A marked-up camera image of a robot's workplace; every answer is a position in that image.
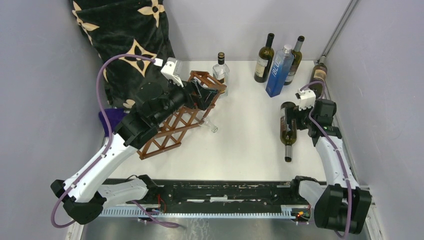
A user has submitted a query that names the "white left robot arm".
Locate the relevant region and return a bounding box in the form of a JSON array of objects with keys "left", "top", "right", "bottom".
[{"left": 50, "top": 80, "right": 219, "bottom": 225}]

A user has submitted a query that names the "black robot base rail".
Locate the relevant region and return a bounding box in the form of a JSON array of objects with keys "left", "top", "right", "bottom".
[{"left": 125, "top": 174, "right": 323, "bottom": 215}]

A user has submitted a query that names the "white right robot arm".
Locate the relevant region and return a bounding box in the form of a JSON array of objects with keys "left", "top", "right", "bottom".
[{"left": 280, "top": 98, "right": 372, "bottom": 237}]

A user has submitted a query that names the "purple cloth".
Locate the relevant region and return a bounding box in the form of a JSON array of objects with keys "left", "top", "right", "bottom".
[{"left": 98, "top": 108, "right": 128, "bottom": 137}]

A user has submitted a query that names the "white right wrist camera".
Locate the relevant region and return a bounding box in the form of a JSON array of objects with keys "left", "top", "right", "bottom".
[{"left": 296, "top": 88, "right": 316, "bottom": 111}]

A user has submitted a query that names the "grey aluminium wall rail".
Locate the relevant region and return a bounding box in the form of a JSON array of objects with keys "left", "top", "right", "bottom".
[{"left": 321, "top": 0, "right": 360, "bottom": 57}]

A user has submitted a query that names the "brown wooden wine rack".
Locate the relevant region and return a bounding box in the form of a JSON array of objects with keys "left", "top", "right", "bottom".
[{"left": 137, "top": 70, "right": 227, "bottom": 160}]

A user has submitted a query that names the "blue square vodka bottle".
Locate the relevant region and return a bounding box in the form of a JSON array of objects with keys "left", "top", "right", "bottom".
[{"left": 265, "top": 44, "right": 294, "bottom": 98}]

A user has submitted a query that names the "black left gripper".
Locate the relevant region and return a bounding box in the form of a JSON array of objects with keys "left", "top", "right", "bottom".
[{"left": 153, "top": 74, "right": 219, "bottom": 126}]

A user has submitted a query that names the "green wine bottle grey cap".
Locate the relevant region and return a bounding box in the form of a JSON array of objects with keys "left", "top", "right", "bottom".
[{"left": 284, "top": 35, "right": 305, "bottom": 86}]

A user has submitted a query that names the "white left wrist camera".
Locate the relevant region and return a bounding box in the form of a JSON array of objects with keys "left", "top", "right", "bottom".
[{"left": 160, "top": 57, "right": 184, "bottom": 87}]

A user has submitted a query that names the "clear liquor bottle black cap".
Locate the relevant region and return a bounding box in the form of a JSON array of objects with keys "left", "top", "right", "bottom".
[{"left": 212, "top": 52, "right": 230, "bottom": 98}]

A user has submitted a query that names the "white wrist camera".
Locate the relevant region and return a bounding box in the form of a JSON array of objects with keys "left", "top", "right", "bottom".
[
  {"left": 160, "top": 57, "right": 184, "bottom": 87},
  {"left": 296, "top": 88, "right": 316, "bottom": 111}
]

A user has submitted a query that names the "green wine bottle black cap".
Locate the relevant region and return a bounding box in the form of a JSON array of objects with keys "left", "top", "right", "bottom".
[{"left": 254, "top": 32, "right": 275, "bottom": 83}]

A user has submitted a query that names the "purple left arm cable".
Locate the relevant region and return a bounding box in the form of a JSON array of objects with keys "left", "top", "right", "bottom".
[{"left": 50, "top": 53, "right": 181, "bottom": 229}]

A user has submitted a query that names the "grey slotted cable duct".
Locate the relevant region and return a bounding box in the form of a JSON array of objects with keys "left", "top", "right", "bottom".
[{"left": 99, "top": 205, "right": 302, "bottom": 220}]

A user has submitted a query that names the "black floral plush blanket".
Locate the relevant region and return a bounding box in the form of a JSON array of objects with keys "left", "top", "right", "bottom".
[{"left": 68, "top": 0, "right": 175, "bottom": 110}]

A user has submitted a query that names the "tall clear glass bottle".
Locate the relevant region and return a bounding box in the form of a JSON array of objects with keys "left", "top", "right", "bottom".
[{"left": 195, "top": 110, "right": 219, "bottom": 133}]

